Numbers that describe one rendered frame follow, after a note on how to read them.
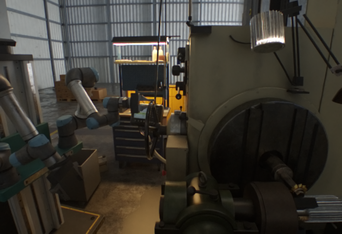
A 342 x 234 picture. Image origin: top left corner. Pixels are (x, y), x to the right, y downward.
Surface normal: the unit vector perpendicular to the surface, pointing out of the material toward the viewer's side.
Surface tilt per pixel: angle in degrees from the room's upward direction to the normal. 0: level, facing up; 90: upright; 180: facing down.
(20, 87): 90
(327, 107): 90
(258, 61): 90
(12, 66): 90
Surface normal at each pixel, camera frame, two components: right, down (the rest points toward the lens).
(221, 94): -0.05, 0.24
